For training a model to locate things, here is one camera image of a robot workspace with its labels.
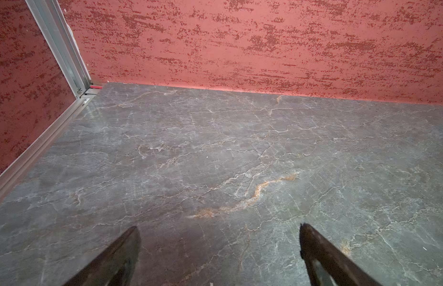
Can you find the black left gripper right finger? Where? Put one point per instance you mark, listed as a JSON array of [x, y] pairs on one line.
[[326, 265]]

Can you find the aluminium corner frame post left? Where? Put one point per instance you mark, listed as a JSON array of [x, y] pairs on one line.
[[59, 36]]

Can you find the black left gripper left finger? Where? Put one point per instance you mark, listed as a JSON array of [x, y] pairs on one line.
[[114, 266]]

